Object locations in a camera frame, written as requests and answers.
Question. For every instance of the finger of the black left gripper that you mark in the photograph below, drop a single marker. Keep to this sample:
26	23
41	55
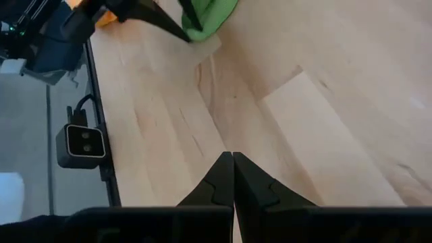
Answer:
190	13
141	10

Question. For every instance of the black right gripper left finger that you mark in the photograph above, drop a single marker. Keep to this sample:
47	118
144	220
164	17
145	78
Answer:
216	192

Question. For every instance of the black metal table frame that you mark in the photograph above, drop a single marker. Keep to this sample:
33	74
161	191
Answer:
111	189

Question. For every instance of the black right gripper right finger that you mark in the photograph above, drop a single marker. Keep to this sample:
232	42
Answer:
256	192

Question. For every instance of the green microfiber towel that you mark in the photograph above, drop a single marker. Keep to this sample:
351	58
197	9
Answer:
216	17

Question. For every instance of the orange microfiber towel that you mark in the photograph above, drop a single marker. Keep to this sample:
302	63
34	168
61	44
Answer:
106	21

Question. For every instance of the black boxy depth camera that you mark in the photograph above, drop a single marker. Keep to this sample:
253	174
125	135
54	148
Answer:
82	145

